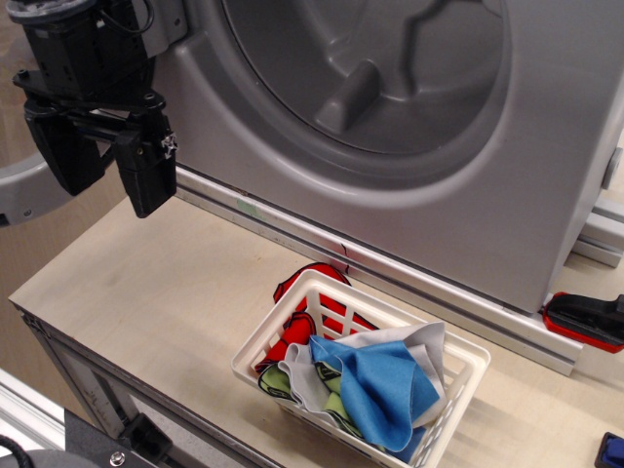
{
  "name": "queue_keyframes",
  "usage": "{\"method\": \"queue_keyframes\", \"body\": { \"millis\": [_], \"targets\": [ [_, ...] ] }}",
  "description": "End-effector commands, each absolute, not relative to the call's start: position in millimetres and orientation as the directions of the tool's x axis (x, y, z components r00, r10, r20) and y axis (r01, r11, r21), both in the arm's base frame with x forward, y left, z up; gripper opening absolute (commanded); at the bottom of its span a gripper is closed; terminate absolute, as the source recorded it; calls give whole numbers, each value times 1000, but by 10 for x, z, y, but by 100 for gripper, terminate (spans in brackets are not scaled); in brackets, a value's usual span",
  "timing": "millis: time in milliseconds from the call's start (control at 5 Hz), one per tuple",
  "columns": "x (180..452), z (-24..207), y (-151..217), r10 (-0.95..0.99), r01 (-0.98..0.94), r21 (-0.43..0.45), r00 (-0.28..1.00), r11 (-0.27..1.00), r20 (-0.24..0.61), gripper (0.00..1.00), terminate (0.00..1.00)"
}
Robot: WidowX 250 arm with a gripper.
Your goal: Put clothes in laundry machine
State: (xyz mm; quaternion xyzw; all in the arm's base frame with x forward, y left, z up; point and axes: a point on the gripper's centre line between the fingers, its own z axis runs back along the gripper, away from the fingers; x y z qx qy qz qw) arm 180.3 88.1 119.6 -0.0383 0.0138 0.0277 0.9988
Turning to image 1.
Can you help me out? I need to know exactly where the black cable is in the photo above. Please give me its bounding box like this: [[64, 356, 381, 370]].
[[0, 433, 33, 468]]

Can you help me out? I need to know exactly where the grey round machine door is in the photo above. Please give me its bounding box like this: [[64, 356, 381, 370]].
[[1, 153, 68, 227]]

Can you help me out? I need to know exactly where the grey cloth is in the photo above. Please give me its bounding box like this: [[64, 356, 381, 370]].
[[284, 323, 447, 427]]

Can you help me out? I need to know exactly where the grey toy washing machine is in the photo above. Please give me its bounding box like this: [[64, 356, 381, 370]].
[[155, 1, 623, 312]]

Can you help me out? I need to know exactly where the white plastic laundry basket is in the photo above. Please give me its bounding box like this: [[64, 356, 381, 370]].
[[231, 270, 489, 467]]

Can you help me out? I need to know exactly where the green cloth with black trim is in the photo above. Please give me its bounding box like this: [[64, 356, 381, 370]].
[[257, 361, 368, 443]]

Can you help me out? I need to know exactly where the aluminium rail base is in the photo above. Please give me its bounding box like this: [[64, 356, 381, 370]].
[[176, 167, 583, 375]]

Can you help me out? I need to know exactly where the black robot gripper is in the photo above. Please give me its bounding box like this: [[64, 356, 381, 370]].
[[6, 1, 177, 218]]

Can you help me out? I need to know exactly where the red and black clamp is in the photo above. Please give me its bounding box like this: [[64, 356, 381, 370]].
[[542, 292, 623, 354]]

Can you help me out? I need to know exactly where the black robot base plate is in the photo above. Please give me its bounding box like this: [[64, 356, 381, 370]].
[[64, 409, 174, 468]]

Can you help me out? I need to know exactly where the aluminium table frame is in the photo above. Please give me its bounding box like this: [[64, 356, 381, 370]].
[[16, 305, 279, 467]]

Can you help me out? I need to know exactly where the red cloth with black trim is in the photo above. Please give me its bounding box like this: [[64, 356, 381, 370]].
[[254, 262, 378, 374]]

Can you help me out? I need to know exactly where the blue cloth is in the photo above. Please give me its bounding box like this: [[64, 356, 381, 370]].
[[386, 427, 426, 463], [309, 335, 445, 451]]

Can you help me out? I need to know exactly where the blue and black clamp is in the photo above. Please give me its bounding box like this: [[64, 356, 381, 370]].
[[594, 432, 624, 468]]

